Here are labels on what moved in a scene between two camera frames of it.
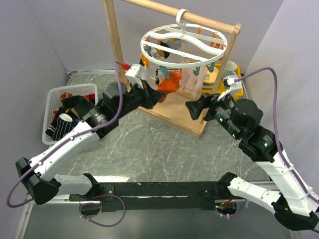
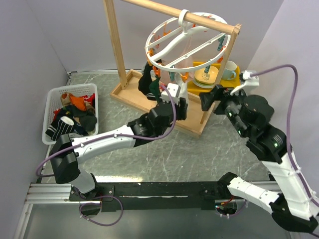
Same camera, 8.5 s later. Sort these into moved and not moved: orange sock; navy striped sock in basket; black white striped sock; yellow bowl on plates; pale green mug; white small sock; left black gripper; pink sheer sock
Moved: black white striped sock; pink sheer sock; left black gripper; white small sock; orange sock
Not moved: pale green mug; yellow bowl on plates; navy striped sock in basket
